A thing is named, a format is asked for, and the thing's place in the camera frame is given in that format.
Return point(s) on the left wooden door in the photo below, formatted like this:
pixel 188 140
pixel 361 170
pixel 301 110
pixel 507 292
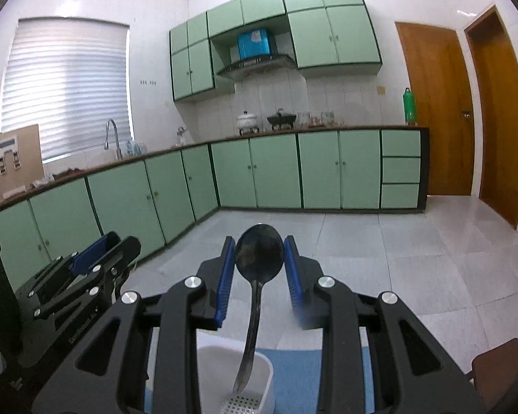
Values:
pixel 443 99

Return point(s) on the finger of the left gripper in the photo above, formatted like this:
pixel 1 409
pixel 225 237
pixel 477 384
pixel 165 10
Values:
pixel 116 266
pixel 84 261

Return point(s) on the wooden door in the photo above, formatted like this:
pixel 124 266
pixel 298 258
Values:
pixel 496 69
pixel 443 99

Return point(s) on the brown cardboard board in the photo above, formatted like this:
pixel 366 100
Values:
pixel 21 160

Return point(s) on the blue box above hood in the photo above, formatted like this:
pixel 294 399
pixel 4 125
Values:
pixel 253 43

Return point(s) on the black range hood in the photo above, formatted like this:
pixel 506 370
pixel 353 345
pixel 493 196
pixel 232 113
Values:
pixel 259 64

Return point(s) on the brown chair seat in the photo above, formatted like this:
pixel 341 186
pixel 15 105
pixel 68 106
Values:
pixel 493 372

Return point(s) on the white cooking pot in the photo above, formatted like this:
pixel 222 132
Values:
pixel 247 123

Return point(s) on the green upper kitchen cabinets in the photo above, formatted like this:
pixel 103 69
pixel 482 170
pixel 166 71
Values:
pixel 322 36

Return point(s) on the right wooden door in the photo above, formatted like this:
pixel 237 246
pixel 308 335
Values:
pixel 496 69

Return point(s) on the green lower kitchen cabinets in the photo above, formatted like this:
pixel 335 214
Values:
pixel 158 196

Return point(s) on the white window blind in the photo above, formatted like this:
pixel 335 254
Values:
pixel 69 76

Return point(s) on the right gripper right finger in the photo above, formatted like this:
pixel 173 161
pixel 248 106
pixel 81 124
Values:
pixel 411 371

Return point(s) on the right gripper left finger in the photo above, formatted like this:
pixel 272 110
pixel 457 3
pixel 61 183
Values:
pixel 144 348

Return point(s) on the green bottle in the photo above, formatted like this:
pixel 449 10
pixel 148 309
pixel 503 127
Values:
pixel 409 107

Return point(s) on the blue table mat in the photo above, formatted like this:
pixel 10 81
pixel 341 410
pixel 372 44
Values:
pixel 282 380

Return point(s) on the black wok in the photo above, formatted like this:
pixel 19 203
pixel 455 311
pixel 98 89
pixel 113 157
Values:
pixel 281 120

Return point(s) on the green kitchen cabinets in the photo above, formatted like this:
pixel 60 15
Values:
pixel 158 196
pixel 322 36

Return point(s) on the black ladle spoon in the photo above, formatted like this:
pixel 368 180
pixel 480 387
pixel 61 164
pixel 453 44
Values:
pixel 259 258

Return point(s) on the small kettle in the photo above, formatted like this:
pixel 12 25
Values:
pixel 180 133

